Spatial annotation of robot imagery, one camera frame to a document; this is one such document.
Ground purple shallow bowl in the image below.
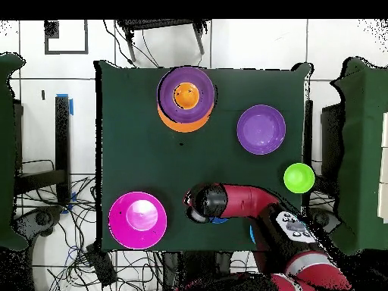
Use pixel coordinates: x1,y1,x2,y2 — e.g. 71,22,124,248
156,66,216,124
236,104,286,155

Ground dark green tablecloth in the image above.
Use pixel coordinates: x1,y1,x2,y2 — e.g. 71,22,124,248
94,59,313,254

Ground small green bowl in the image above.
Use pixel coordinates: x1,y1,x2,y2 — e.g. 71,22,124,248
283,162,316,195

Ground large pink bowl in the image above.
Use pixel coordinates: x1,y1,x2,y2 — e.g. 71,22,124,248
108,191,168,250

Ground green cloth side table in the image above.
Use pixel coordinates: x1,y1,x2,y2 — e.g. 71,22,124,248
0,52,29,252
328,56,388,256

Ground large orange bowl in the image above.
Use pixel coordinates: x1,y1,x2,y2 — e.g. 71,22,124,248
156,102,214,133

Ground blue tape strip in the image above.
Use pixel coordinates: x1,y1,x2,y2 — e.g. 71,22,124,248
55,92,74,117

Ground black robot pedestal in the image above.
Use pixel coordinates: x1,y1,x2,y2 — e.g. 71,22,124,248
160,250,234,291

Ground black power strip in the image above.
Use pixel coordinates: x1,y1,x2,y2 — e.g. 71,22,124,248
85,243,118,287

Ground black square floor frame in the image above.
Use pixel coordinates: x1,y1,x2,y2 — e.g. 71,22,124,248
44,20,89,55

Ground orange cup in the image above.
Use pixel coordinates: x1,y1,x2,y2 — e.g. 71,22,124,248
172,82,201,111

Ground black stool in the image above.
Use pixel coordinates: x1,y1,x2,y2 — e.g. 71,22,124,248
116,19,211,64

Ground black stand frame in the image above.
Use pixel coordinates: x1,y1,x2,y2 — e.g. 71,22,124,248
11,93,74,208

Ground grey chair base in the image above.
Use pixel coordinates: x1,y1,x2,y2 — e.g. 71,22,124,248
11,205,64,239

